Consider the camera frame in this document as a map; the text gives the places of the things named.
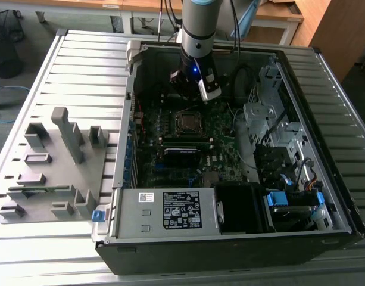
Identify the green motherboard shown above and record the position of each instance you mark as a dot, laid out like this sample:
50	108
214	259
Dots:
227	149

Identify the grey case release latch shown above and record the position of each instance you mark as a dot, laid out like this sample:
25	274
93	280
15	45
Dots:
133	50

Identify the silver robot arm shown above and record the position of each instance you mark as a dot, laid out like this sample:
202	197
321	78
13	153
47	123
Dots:
198	29

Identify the grey parts rack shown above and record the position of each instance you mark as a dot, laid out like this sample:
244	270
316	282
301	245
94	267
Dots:
60	172

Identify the black PC case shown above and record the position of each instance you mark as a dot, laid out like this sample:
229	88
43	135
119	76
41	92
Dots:
200	256

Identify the grey power supply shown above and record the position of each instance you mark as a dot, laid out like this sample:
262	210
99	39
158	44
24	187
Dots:
128	214

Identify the black wrist camera block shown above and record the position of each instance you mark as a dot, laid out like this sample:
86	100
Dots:
177	79

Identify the hard disk in blue carrier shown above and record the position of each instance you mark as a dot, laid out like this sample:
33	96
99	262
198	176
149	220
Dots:
279	199

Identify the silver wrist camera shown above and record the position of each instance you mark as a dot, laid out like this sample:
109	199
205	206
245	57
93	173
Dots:
210	89

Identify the wooden desk white frame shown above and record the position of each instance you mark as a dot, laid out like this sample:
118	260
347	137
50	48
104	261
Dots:
283	18
66	2

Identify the chipset heat sink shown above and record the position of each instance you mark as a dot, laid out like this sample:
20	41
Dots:
211	178

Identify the black drive bay bracket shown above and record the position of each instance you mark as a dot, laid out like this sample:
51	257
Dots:
271	161

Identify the wooden cabinet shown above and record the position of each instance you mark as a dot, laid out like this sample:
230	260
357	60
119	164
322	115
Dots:
343	35

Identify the blue case latch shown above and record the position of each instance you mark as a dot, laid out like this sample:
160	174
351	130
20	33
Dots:
99	216

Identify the silver CPU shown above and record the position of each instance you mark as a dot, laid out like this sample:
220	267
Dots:
190	121

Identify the CPU socket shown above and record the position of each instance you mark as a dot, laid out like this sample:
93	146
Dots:
177	132

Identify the silver drive cage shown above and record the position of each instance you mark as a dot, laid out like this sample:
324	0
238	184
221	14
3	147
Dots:
255	117

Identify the green RAM stick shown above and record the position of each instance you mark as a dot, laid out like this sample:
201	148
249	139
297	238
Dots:
185	140
39	188

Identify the black expansion card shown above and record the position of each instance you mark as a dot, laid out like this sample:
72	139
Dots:
182	159

